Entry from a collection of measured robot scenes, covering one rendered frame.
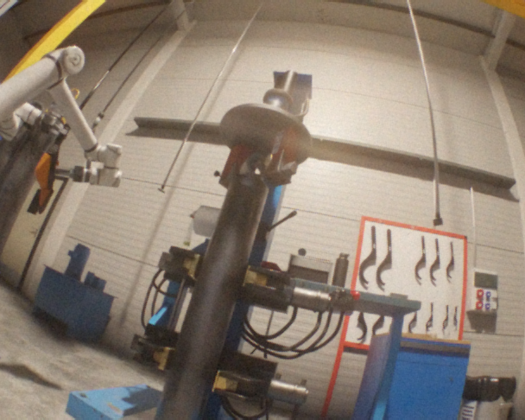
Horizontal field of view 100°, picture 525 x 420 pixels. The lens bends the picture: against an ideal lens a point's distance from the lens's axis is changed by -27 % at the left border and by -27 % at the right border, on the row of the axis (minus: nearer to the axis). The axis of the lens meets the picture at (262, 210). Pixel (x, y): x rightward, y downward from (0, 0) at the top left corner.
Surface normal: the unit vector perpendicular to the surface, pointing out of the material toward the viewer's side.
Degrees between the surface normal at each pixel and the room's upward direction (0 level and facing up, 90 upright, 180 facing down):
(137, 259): 90
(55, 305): 90
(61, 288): 90
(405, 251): 90
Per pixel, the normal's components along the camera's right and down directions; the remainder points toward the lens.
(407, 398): -0.11, -0.44
